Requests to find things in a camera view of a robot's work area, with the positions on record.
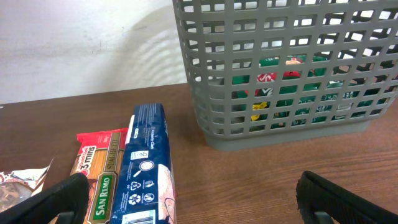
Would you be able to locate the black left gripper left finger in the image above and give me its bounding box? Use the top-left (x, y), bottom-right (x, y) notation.
top-left (1, 173), bottom-right (90, 224)

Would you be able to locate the brown pastry snack bag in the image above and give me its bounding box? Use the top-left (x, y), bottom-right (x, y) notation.
top-left (1, 161), bottom-right (52, 212)

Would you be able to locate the grey plastic basket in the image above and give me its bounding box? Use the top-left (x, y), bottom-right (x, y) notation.
top-left (173, 0), bottom-right (397, 151)

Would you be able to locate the green coffee mix bag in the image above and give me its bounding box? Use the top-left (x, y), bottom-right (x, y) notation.
top-left (231, 54), bottom-right (397, 132)

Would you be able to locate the blue pasta packet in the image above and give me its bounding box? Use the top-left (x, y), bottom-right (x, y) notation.
top-left (109, 103), bottom-right (177, 224)

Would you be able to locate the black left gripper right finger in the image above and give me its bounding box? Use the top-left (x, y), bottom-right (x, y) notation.
top-left (296, 170), bottom-right (397, 224)

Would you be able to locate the San Remo spaghetti packet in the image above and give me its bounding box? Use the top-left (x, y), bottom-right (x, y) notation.
top-left (71, 128), bottom-right (127, 224)

